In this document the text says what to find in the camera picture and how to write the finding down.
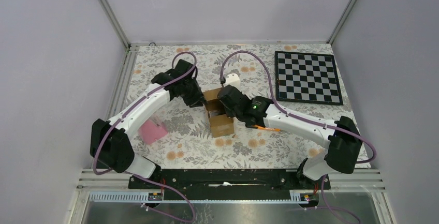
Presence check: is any brown cardboard express box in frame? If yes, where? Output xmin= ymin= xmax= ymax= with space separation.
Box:
xmin=203 ymin=88 xmax=235 ymax=138

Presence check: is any orange black utility knife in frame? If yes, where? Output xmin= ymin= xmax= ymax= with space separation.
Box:
xmin=249 ymin=125 xmax=281 ymax=132

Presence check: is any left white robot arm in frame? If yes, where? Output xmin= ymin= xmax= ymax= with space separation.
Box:
xmin=90 ymin=59 xmax=207 ymax=188

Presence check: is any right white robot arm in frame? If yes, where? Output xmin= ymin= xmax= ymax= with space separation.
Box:
xmin=217 ymin=85 xmax=363 ymax=189

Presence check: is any pink plastic bag package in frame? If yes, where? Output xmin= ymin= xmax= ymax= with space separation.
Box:
xmin=138 ymin=117 xmax=168 ymax=145

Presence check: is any floral patterned table mat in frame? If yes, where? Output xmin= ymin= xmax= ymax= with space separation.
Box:
xmin=126 ymin=44 xmax=333 ymax=169

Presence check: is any black white chessboard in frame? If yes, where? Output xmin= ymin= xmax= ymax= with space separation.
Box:
xmin=274 ymin=51 xmax=344 ymax=106

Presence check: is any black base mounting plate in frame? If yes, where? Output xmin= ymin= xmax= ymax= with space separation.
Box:
xmin=128 ymin=169 xmax=331 ymax=197

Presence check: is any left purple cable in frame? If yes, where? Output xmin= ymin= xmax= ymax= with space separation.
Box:
xmin=92 ymin=51 xmax=199 ymax=224

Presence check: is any purple cable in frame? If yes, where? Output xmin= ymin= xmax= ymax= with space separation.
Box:
xmin=219 ymin=50 xmax=377 ymax=224
xmin=92 ymin=51 xmax=199 ymax=224

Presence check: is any grey slotted cable duct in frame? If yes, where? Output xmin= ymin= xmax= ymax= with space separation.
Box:
xmin=89 ymin=190 xmax=309 ymax=204

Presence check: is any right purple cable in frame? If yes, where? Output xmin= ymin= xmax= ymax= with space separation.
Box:
xmin=219 ymin=50 xmax=377 ymax=224

